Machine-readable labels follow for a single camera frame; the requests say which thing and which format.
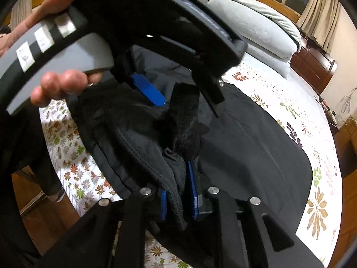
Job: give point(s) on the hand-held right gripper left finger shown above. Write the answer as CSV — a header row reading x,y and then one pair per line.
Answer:
x,y
163,205

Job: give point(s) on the person's left hand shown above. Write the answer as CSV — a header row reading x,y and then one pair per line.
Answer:
x,y
55,85

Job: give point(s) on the dark wooden headboard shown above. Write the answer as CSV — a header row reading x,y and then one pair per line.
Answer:
x,y
312,61

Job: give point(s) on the beige curtain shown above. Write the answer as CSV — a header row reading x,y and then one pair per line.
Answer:
x,y
320,19

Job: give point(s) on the floral quilted bedspread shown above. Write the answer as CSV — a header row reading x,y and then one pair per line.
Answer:
x,y
279,103

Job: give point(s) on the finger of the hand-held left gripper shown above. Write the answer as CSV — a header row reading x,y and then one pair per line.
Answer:
x,y
209,89
149,90

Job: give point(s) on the person's dark trouser leg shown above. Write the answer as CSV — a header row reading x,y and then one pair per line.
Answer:
x,y
41,159

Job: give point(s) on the person's shoe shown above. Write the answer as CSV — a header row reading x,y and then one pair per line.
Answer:
x,y
58,195

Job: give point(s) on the black pants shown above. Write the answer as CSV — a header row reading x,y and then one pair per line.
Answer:
x,y
251,145

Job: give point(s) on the folded light blue duvet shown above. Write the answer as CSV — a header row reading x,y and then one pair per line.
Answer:
x,y
265,33

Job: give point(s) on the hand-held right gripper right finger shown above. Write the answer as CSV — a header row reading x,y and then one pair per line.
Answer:
x,y
193,195

